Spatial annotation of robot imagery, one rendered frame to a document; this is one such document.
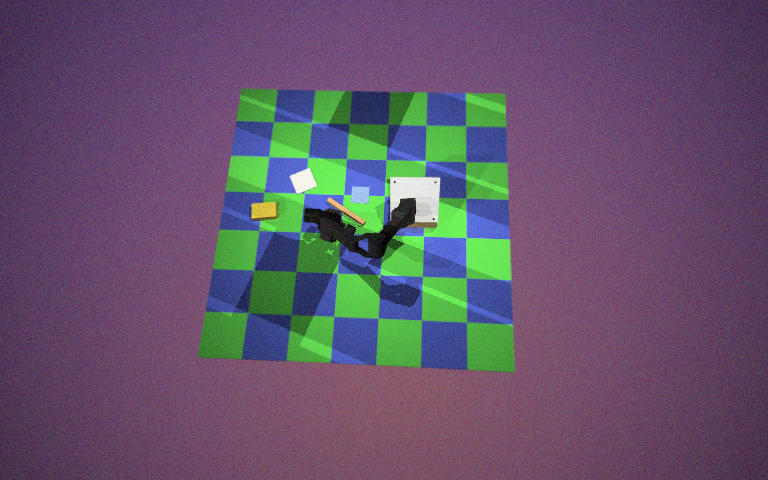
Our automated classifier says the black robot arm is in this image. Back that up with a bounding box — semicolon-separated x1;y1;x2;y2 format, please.
304;198;416;259

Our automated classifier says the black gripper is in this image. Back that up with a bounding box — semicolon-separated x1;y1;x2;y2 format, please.
338;219;356;235

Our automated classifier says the white square tile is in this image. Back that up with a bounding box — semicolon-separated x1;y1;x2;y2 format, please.
290;168;318;195

